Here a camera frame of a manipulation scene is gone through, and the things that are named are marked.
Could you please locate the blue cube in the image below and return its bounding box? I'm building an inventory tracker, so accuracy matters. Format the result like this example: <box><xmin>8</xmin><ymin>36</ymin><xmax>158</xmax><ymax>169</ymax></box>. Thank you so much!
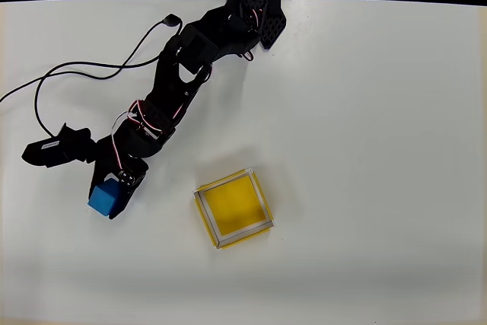
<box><xmin>87</xmin><ymin>177</ymin><xmax>127</xmax><ymax>221</ymax></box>

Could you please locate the yellow square tray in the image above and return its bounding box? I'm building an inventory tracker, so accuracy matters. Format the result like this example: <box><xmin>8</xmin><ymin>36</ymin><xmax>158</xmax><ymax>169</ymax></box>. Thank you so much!
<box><xmin>193</xmin><ymin>167</ymin><xmax>275</xmax><ymax>252</ymax></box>

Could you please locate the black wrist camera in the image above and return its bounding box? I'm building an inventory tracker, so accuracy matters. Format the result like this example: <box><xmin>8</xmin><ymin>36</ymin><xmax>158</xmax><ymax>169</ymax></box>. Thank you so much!
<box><xmin>21</xmin><ymin>122</ymin><xmax>95</xmax><ymax>170</ymax></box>

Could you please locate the black camera cable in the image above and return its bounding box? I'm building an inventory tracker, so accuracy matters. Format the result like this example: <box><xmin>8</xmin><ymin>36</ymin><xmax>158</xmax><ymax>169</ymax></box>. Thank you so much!
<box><xmin>0</xmin><ymin>14</ymin><xmax>183</xmax><ymax>139</ymax></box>

